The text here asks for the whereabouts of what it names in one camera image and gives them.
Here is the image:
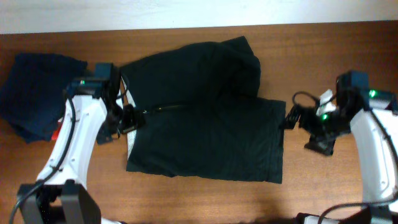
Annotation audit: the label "black cable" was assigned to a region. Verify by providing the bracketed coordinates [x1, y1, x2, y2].
[8, 74, 130, 224]
[291, 91, 398, 224]

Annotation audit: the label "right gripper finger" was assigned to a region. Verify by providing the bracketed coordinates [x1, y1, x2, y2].
[281, 105, 302, 130]
[304, 135, 336, 156]

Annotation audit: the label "black shorts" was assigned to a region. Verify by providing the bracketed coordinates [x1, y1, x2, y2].
[121, 37, 286, 184]

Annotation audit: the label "folded navy blue garment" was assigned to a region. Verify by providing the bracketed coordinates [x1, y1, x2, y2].
[1, 54, 88, 143]

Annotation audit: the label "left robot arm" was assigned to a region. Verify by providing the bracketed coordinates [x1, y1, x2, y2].
[9, 63, 144, 224]

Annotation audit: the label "right black cable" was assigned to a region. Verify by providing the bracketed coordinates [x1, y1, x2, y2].
[291, 91, 398, 224]

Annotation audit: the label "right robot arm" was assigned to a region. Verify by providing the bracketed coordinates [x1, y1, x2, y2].
[284, 70, 397, 223]

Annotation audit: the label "folded red garment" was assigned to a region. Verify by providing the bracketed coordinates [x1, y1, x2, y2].
[51, 122, 62, 141]

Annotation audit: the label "left black cable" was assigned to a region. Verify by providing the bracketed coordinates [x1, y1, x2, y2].
[8, 74, 130, 224]

